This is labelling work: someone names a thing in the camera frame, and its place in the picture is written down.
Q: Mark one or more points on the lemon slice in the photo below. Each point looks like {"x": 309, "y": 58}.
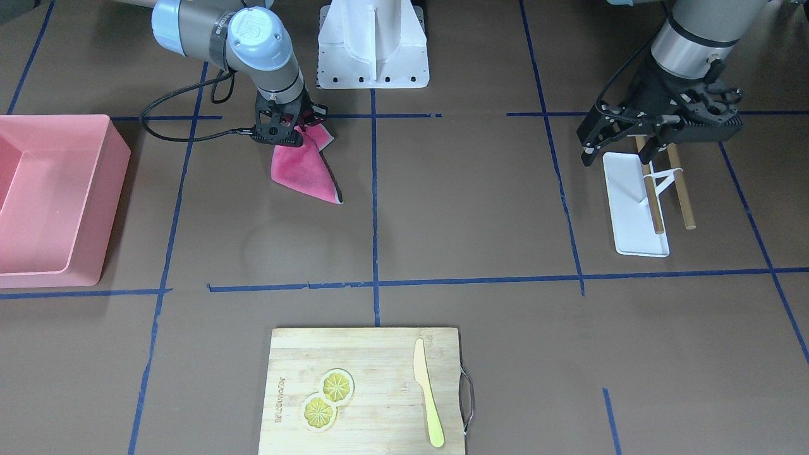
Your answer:
{"x": 317, "y": 414}
{"x": 337, "y": 387}

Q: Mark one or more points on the lemon slice upper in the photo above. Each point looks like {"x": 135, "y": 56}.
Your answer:
{"x": 337, "y": 387}

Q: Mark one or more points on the white rack tray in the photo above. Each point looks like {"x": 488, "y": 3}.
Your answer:
{"x": 632, "y": 222}

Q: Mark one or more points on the metal cutting board handle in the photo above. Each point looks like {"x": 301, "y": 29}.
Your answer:
{"x": 468, "y": 407}

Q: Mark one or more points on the wooden rack rod outer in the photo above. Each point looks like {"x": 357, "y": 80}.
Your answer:
{"x": 681, "y": 187}

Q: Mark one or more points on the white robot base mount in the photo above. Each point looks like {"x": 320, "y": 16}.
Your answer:
{"x": 372, "y": 44}

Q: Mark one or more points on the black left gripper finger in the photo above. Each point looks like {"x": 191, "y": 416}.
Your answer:
{"x": 727, "y": 119}

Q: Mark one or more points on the lemon slice lower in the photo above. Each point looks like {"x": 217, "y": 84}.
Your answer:
{"x": 317, "y": 414}

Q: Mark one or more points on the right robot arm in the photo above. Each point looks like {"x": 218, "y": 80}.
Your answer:
{"x": 244, "y": 36}

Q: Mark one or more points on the yellow plastic knife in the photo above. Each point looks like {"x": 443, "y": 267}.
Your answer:
{"x": 421, "y": 375}

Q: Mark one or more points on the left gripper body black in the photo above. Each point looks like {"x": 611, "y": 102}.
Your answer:
{"x": 647, "y": 90}

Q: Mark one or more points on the pink plastic bin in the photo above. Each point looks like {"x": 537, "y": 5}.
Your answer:
{"x": 62, "y": 176}

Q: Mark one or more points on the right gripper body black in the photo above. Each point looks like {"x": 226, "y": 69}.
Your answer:
{"x": 302, "y": 111}

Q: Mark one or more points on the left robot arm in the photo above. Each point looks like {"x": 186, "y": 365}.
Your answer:
{"x": 697, "y": 37}

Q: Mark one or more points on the pink fleece cloth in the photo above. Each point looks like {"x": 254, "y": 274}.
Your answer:
{"x": 303, "y": 169}

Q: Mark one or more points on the white rack bracket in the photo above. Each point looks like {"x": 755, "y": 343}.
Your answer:
{"x": 659, "y": 181}

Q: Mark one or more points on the bamboo cutting board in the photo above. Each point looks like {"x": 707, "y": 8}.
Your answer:
{"x": 386, "y": 414}

